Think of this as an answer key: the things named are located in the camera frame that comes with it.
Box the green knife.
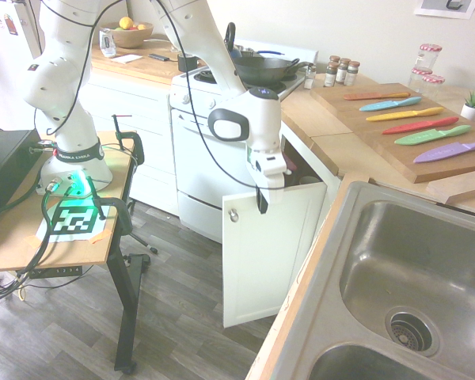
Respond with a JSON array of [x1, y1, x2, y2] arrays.
[[393, 124, 473, 147]]

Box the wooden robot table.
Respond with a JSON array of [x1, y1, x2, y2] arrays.
[[0, 129, 151, 374]]

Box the glass salt shaker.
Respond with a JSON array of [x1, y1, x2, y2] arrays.
[[303, 63, 317, 90]]

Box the white drawer cabinet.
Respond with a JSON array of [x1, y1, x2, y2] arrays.
[[76, 72, 180, 218]]

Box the blue kettle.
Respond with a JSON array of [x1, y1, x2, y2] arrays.
[[222, 22, 290, 61]]

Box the printed marker tag sheet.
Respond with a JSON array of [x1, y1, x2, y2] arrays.
[[35, 199, 114, 245]]

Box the wooden cutting board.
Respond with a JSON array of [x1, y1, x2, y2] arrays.
[[309, 82, 475, 184]]

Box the white electric stove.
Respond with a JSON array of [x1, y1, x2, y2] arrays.
[[167, 36, 320, 245]]

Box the stainless steel double sink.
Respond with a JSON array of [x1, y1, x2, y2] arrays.
[[256, 180, 475, 380]]

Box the red knife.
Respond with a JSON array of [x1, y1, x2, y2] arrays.
[[381, 116, 460, 136]]

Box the purple knife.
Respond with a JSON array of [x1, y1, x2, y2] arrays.
[[412, 136, 475, 165]]

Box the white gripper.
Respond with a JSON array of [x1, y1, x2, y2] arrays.
[[245, 145, 291, 216]]

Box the white refrigerator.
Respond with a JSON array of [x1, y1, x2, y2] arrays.
[[0, 0, 45, 132]]

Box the black table clamp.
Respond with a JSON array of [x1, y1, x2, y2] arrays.
[[90, 195, 134, 243], [111, 113, 146, 166]]

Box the paper poster on wall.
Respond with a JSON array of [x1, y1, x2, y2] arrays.
[[412, 0, 475, 21]]

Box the white printed package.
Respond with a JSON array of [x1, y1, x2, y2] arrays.
[[98, 28, 117, 59]]

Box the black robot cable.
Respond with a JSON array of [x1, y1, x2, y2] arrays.
[[169, 15, 263, 190]]

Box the black wok wooden handle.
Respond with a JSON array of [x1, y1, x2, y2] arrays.
[[233, 55, 316, 85]]

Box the blue knife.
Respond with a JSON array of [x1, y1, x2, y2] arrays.
[[358, 96, 423, 113]]

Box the white notepad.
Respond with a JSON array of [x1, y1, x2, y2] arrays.
[[111, 52, 144, 66]]

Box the red fridge magnet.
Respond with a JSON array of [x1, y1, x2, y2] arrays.
[[3, 13, 19, 36]]

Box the white cabinet door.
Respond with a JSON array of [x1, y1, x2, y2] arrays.
[[221, 179, 329, 329]]

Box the small spiky potted plant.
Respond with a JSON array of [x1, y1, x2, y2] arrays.
[[459, 84, 475, 121]]

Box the orange knife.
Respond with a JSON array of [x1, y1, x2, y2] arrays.
[[343, 91, 412, 101]]

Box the black control box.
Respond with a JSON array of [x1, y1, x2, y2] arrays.
[[0, 127, 45, 235]]

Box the red mug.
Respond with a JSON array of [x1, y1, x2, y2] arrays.
[[282, 151, 298, 176]]

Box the tall jar red checkered lid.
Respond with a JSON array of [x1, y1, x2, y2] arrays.
[[415, 43, 444, 81]]

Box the short jar red checkered lid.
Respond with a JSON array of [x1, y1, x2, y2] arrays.
[[420, 74, 447, 101], [408, 66, 435, 94]]

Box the yellow knife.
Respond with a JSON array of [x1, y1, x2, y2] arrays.
[[365, 106, 446, 123]]

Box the wooden fruit bowl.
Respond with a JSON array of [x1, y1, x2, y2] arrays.
[[99, 19, 156, 50]]

